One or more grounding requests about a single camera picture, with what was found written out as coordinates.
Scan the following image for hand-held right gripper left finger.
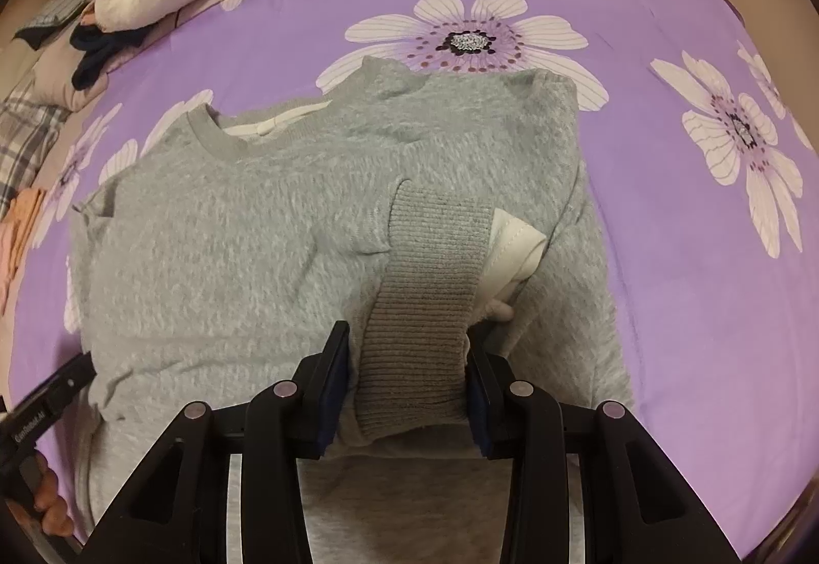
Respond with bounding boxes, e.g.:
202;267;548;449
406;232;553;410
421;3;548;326
90;319;351;564

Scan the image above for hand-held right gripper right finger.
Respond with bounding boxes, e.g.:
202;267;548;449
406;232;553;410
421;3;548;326
466;339;744;564

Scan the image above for grey printed sweatshirt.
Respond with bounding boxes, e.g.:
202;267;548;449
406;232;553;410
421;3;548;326
64;54;636;564

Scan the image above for purple floral blanket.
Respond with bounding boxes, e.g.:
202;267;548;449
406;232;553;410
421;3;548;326
0;0;819;560

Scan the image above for dark navy cloth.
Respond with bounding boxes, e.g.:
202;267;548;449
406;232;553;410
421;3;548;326
69;22;156;92

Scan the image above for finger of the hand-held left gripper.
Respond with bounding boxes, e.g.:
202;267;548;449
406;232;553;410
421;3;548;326
13;350;98;413

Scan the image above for person's left hand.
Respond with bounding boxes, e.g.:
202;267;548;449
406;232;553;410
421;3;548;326
31;452;76;539

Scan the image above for folded orange clothes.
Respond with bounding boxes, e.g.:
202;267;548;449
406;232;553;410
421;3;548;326
0;186;48;258

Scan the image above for plaid pillow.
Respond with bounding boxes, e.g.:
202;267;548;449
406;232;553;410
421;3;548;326
14;0;89;52

